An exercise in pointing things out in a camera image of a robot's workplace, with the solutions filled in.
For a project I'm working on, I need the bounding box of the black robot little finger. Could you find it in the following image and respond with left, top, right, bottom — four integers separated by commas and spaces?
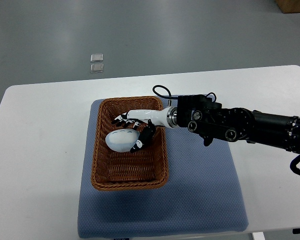
112, 112, 127, 125

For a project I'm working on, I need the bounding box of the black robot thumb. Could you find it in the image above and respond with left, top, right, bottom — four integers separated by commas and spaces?
130, 120, 156, 153

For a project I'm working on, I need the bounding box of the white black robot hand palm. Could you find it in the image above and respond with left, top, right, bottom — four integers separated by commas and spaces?
126, 106, 177, 128

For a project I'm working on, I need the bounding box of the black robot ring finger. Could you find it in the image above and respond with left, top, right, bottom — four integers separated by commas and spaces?
116, 116, 127, 125

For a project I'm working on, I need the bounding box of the upper silver floor plate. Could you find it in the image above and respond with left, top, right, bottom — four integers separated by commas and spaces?
90, 53, 104, 63

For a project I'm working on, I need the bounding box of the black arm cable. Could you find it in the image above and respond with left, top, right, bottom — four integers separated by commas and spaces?
289, 152, 300, 180

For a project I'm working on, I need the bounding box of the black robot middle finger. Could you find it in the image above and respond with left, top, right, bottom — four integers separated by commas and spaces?
124, 119, 133, 125

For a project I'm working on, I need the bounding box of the brown wicker basket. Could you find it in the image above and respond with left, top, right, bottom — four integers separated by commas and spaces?
91, 96, 169, 191

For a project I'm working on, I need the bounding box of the brown cardboard box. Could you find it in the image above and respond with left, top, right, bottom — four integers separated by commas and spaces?
275, 0, 300, 14

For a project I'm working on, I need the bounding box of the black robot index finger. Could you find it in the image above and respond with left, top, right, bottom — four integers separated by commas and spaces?
132, 121, 140, 130

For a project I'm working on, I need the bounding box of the blue padded mat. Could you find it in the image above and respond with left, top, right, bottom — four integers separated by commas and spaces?
77, 100, 249, 239

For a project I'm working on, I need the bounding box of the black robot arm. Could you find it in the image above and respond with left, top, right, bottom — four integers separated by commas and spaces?
113, 94, 300, 154

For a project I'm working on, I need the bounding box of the light blue plush toy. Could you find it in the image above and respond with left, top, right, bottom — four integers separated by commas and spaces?
105, 128, 140, 153

